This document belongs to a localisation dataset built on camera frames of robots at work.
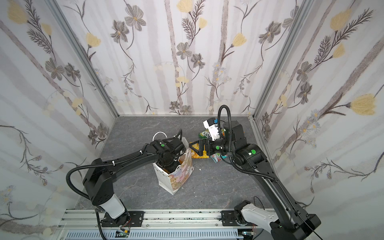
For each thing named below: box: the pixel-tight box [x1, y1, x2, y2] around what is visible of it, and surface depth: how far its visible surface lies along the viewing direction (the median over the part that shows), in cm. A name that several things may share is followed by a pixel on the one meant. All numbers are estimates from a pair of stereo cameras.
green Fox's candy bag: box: [198, 129, 212, 139], surface depth 107 cm
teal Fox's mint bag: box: [210, 153, 222, 164], surface depth 95 cm
